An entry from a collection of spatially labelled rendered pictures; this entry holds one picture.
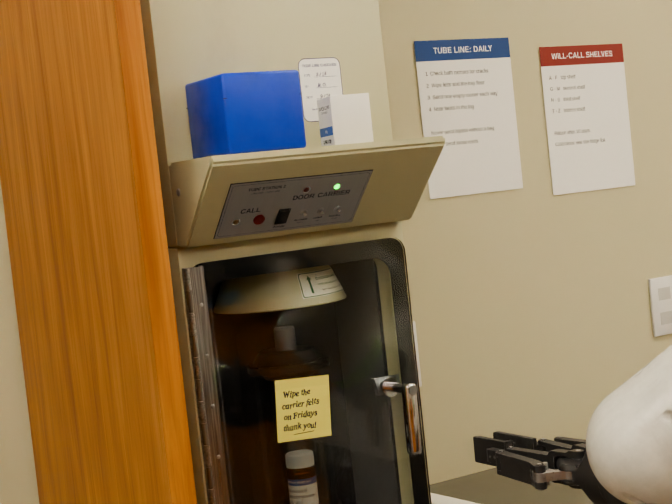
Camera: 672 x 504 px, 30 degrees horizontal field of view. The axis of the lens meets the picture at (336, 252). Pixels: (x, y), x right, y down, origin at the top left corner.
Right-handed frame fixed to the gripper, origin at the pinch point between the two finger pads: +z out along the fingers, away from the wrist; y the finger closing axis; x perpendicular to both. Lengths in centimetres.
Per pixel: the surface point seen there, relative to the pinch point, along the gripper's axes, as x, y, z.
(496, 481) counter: 20, -40, 55
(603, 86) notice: -47, -82, 67
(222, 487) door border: 2.6, 25.4, 21.9
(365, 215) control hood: -27.7, 3.5, 19.5
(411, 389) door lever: -5.7, 0.8, 16.7
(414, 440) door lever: 0.8, 0.9, 17.0
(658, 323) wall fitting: 0, -91, 66
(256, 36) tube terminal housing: -51, 14, 23
